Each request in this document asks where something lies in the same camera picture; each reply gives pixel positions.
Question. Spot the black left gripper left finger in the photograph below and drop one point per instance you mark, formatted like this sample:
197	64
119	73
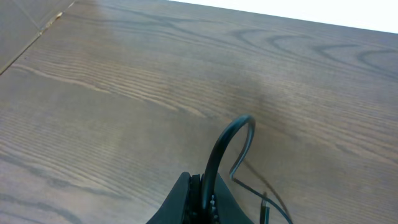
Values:
173	208

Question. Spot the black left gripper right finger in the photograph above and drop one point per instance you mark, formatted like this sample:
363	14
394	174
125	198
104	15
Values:
228	210

